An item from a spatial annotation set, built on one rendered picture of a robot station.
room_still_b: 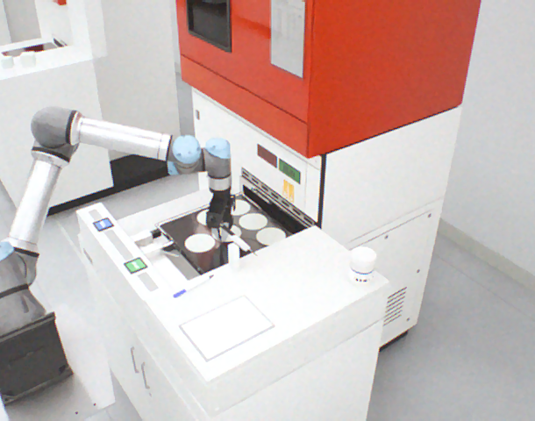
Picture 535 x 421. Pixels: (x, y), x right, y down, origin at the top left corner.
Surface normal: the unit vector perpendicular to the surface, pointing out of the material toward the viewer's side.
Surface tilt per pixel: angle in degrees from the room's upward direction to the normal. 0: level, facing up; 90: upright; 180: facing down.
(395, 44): 90
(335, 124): 90
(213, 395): 90
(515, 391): 0
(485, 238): 90
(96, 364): 0
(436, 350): 0
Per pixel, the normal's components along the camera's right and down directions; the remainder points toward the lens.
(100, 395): 0.00, -0.83
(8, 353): 0.59, 0.44
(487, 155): -0.82, 0.32
